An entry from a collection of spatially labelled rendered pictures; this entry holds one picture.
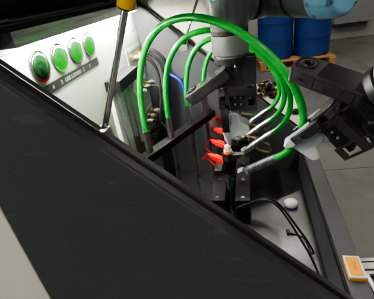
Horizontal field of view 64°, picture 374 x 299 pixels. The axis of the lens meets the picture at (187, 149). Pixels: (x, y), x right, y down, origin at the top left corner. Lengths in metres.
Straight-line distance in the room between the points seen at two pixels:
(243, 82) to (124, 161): 0.36
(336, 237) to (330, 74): 0.39
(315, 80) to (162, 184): 0.26
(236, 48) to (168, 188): 0.34
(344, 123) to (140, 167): 0.29
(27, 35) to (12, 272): 0.41
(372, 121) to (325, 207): 0.38
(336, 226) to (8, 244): 0.65
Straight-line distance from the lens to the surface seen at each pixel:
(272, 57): 0.54
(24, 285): 0.67
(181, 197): 0.40
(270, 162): 0.61
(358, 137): 0.48
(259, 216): 0.95
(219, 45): 0.63
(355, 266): 0.69
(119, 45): 0.36
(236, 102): 0.67
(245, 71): 0.65
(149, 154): 0.78
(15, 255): 0.62
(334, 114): 0.48
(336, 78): 0.47
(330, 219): 0.79
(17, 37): 0.49
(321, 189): 0.87
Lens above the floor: 1.47
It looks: 29 degrees down
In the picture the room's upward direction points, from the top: 9 degrees counter-clockwise
